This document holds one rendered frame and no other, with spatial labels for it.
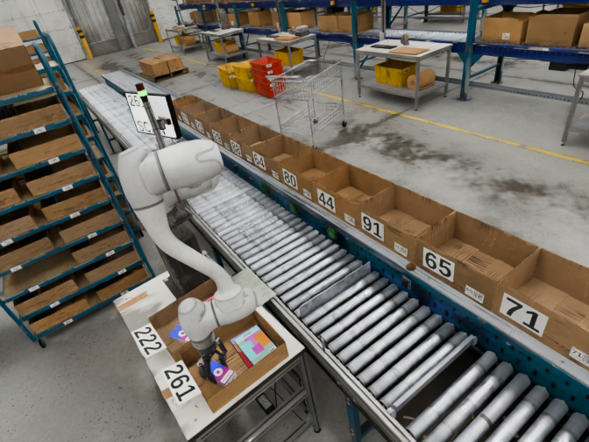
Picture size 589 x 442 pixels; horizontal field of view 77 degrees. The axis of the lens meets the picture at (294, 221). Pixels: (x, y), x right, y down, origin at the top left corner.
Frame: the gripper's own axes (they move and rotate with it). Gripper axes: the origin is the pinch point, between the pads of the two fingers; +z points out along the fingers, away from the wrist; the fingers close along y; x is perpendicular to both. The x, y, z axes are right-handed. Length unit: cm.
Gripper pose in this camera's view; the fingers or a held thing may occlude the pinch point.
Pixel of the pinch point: (217, 371)
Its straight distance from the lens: 171.3
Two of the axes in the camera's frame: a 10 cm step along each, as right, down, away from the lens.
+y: -5.0, 5.6, -6.6
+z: 1.5, 8.1, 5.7
